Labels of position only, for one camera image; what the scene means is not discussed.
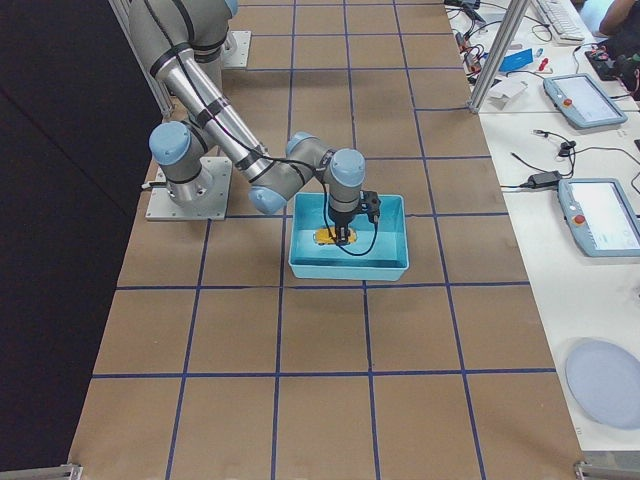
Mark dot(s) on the near teach pendant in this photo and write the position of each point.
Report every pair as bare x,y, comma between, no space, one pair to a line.
600,217

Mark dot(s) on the blue flat box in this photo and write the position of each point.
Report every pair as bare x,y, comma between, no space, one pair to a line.
516,61

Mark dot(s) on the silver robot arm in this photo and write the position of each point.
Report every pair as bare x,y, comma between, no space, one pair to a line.
176,41

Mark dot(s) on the yellow beetle toy car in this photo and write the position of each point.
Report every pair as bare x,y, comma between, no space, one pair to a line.
326,236

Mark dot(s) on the light blue round plate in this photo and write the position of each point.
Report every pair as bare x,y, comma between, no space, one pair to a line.
604,380

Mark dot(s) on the corner aluminium bracket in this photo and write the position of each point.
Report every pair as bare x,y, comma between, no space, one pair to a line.
588,471
61,472

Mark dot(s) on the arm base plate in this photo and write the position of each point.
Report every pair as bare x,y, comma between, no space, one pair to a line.
235,53
205,197

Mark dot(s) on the teach pendant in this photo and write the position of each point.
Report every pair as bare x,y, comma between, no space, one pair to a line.
583,103
600,217

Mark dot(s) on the person's forearm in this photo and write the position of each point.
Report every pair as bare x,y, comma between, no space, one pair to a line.
617,13

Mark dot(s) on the white folded cardboard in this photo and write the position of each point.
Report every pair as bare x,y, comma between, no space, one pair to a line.
504,92

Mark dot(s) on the left corner aluminium bracket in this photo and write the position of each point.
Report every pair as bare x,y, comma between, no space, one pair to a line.
61,472

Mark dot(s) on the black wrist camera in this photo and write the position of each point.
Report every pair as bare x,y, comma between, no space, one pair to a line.
370,205

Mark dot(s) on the black power adapter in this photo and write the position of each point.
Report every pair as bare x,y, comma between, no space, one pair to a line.
544,180

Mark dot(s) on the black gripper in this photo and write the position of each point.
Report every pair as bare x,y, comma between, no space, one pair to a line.
344,220

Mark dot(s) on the right corner aluminium bracket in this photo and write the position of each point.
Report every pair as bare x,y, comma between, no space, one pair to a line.
588,471

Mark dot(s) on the white keyboard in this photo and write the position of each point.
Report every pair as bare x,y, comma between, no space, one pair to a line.
562,26

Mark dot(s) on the aluminium frame post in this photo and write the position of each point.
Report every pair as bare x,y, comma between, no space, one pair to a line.
505,34

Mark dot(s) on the far teach pendant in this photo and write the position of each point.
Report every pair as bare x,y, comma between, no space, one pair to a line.
583,103

